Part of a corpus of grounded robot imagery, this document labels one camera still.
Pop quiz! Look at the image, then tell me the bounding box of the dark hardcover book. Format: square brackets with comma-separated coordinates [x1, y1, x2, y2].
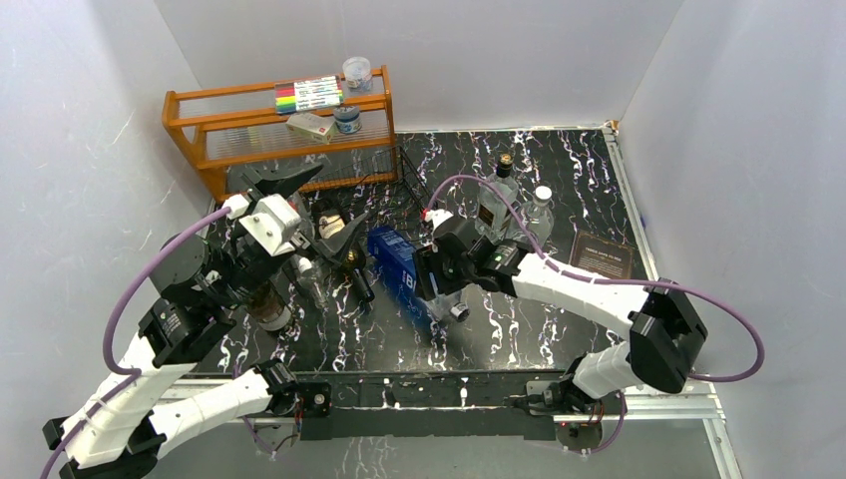
[569, 231, 635, 279]

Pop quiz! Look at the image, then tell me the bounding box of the blue water bottle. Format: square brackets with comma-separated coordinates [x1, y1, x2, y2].
[367, 226, 470, 327]

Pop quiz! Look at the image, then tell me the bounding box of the orange wooden shelf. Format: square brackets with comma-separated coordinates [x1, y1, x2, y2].
[162, 65, 397, 203]

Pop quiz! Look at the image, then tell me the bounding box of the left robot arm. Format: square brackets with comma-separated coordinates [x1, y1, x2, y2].
[42, 164, 362, 478]

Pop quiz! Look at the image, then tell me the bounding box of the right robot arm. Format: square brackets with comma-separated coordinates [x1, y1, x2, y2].
[413, 210, 707, 413]

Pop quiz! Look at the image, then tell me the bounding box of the small blue tin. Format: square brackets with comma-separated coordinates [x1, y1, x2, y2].
[333, 106, 361, 135]

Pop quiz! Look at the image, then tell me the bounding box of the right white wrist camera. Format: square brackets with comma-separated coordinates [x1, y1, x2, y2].
[422, 209, 454, 232]

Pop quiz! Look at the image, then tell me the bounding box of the clear bottle red label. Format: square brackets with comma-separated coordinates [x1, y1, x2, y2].
[291, 254, 328, 311]

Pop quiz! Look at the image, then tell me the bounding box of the clear plastic round container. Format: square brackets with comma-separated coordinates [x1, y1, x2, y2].
[342, 56, 372, 93]

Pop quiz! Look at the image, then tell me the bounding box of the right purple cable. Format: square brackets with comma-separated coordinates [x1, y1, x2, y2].
[422, 174, 766, 456]

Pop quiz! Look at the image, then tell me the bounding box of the dark wine bottle white label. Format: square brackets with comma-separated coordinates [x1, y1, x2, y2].
[311, 198, 375, 302]

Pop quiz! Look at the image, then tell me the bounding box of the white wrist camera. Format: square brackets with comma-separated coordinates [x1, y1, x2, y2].
[422, 209, 454, 232]
[222, 194, 301, 256]

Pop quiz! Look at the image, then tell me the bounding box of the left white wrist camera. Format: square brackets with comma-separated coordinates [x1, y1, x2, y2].
[222, 194, 301, 256]

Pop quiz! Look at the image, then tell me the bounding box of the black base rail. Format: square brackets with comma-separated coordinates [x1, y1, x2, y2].
[198, 369, 721, 443]

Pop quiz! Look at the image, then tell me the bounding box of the pack of coloured markers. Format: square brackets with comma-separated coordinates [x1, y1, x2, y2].
[274, 75, 344, 115]

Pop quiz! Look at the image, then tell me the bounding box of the dark wine bottle left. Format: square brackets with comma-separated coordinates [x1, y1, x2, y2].
[245, 281, 292, 333]

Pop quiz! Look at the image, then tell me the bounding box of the black wire wine rack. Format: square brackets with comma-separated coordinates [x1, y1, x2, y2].
[300, 147, 431, 243]

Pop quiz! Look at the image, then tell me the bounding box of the small white cardboard box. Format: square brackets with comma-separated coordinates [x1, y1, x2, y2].
[285, 113, 337, 145]

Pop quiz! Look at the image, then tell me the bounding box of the square clear liquor bottle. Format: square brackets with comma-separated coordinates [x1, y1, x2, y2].
[475, 154, 519, 242]

